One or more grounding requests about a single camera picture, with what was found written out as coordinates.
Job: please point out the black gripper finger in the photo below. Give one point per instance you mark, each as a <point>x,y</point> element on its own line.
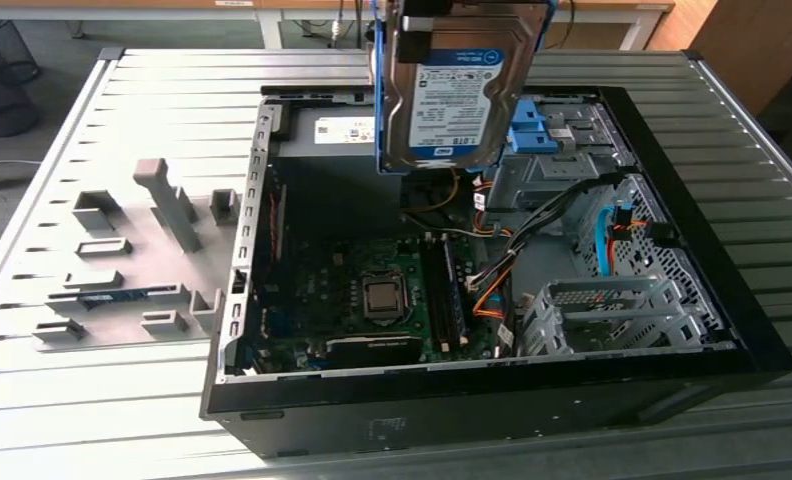
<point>417,50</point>

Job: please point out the hard disk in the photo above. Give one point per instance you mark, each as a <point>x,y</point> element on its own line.
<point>457,100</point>

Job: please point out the metal disk bay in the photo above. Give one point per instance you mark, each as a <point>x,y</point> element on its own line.
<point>603,313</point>

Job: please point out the grey power supply unit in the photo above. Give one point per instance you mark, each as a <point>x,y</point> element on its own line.
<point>303,145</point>

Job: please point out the grey metal drive cage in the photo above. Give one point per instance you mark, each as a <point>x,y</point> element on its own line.
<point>563,172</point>

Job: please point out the CPU socket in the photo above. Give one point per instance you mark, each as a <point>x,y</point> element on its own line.
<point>385,274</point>

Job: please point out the silver CPU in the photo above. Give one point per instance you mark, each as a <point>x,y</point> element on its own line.
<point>385,296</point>

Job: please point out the black RAM slot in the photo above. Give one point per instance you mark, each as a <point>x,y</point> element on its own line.
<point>434,300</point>

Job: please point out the installed RAM stick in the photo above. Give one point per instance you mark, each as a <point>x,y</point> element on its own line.
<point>457,300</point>

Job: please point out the brown wooden cabinet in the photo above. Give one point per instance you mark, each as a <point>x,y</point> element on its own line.
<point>757,50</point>

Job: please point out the green motherboard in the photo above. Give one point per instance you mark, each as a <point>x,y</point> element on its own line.
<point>317,310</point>

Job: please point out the black graphics card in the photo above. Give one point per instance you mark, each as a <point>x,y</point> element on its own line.
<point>377,347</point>

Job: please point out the grey parts rack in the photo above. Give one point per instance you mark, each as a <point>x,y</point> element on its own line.
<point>136,270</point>

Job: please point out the black mesh waste basket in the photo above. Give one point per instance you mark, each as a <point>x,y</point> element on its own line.
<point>3,100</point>

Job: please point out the loose RAM stick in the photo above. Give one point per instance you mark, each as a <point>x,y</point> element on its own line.
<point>112,297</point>

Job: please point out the black PC case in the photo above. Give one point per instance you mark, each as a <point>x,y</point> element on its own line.
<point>437,415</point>

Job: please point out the blue plastic drive bracket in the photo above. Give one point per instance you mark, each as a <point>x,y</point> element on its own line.
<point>537,142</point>

